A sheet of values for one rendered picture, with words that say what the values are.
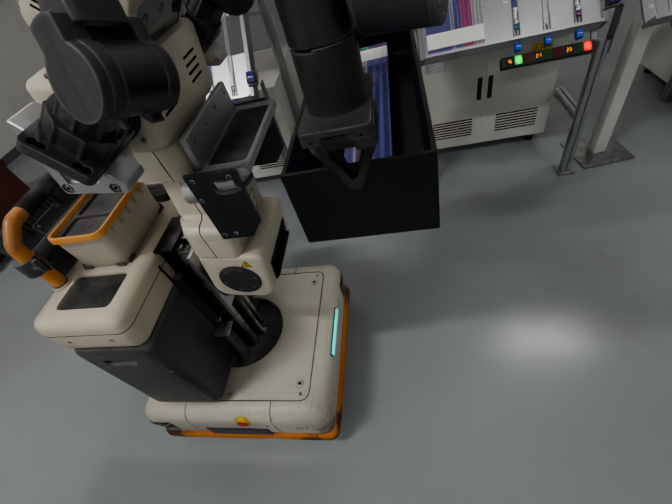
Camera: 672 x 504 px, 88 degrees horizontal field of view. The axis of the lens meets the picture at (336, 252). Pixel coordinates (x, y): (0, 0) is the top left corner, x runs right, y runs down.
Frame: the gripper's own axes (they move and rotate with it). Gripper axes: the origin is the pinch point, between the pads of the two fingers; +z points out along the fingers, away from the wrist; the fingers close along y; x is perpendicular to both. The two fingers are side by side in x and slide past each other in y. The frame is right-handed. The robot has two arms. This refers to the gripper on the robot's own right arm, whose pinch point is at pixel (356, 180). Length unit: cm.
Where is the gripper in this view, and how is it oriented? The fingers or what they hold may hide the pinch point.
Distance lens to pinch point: 40.1
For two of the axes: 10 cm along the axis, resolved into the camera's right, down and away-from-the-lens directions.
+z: 2.3, 6.6, 7.2
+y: 0.8, -7.5, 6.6
